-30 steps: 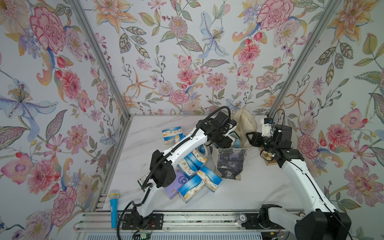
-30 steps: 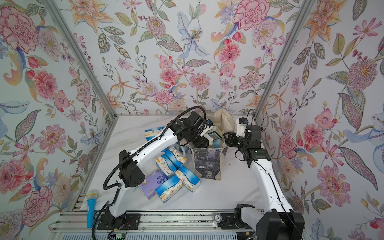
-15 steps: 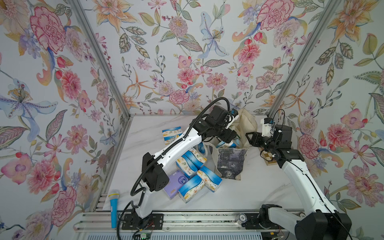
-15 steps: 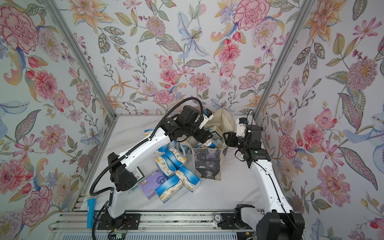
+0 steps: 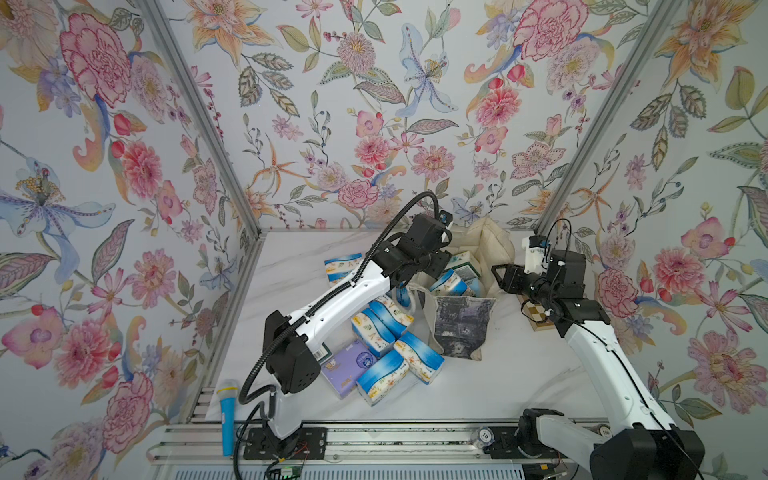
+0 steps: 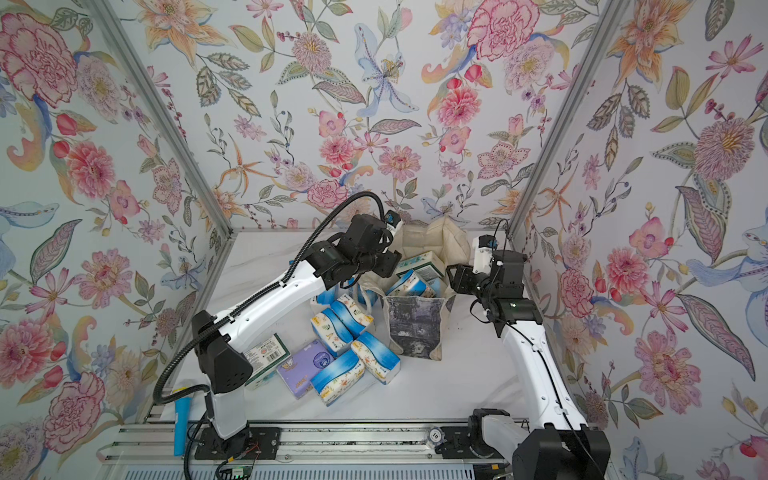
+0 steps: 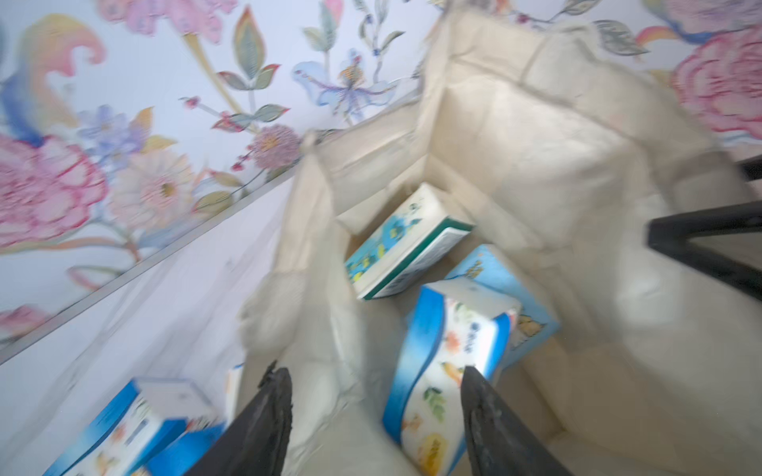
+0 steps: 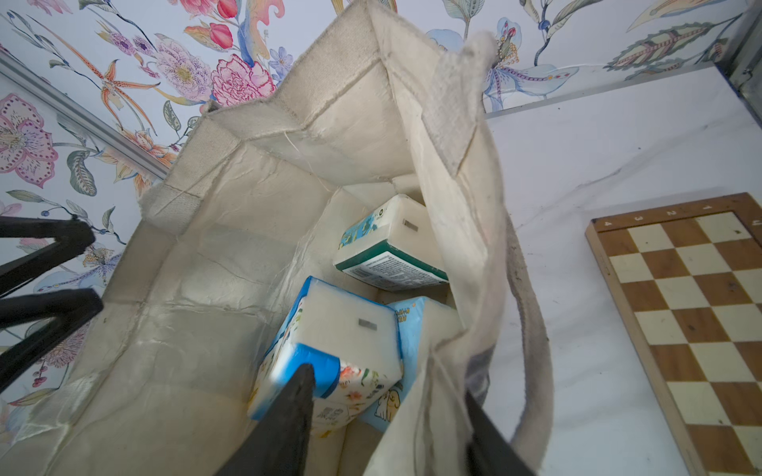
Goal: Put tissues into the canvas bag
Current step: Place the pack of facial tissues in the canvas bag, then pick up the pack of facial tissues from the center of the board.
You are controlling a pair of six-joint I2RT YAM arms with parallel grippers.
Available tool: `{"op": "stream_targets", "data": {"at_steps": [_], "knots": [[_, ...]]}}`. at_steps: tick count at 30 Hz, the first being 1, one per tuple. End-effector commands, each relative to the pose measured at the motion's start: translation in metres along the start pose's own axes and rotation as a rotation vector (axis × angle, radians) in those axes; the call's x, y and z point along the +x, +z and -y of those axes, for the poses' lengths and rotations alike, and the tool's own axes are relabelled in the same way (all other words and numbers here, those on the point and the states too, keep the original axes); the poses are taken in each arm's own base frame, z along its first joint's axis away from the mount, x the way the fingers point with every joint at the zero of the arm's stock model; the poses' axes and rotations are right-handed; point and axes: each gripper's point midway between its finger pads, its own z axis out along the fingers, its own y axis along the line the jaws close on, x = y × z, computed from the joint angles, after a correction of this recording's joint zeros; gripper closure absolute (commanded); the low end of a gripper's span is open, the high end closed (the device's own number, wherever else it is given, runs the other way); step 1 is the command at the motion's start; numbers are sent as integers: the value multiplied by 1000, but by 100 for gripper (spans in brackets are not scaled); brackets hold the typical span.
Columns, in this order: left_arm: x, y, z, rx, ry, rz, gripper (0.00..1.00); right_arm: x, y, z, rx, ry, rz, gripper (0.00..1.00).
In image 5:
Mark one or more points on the blue floral tissue pack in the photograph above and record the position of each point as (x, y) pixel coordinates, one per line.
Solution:
(424, 362)
(382, 377)
(372, 332)
(394, 318)

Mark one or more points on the blue floral tissue pack front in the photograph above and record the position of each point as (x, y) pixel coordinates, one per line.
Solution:
(382, 377)

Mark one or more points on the aluminium corner post left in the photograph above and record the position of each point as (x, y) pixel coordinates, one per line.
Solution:
(162, 33)

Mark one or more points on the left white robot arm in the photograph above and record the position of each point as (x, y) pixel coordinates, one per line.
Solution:
(290, 341)

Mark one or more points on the blue tissue pack by bag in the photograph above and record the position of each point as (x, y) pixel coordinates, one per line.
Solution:
(403, 298)

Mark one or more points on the beige canvas bag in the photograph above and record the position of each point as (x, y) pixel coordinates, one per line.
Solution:
(457, 325)

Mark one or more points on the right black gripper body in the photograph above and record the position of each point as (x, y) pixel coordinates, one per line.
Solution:
(519, 283)

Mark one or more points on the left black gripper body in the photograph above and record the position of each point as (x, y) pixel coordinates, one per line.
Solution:
(433, 261)

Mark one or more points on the aluminium corner post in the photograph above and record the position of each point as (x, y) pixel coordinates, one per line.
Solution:
(656, 25)
(162, 33)

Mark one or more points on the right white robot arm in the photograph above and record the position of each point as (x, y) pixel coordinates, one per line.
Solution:
(644, 441)

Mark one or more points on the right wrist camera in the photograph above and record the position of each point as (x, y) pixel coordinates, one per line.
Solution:
(535, 253)

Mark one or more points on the blue microphone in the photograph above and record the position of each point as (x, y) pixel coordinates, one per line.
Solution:
(227, 393)

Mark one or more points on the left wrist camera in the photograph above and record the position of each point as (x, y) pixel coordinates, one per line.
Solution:
(445, 218)

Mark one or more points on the wooden chessboard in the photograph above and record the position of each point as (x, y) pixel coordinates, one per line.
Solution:
(535, 314)

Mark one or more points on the aluminium corner post right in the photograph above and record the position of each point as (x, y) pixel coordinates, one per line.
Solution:
(656, 25)

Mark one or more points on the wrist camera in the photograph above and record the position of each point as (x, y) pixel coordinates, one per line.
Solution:
(535, 253)
(445, 218)

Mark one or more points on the purple tissue pack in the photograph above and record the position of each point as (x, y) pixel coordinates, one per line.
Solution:
(346, 366)

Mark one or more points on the green white tissue box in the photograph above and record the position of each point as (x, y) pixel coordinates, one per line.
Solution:
(322, 354)
(465, 265)

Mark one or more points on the metal base rail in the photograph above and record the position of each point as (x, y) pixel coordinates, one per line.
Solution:
(369, 450)

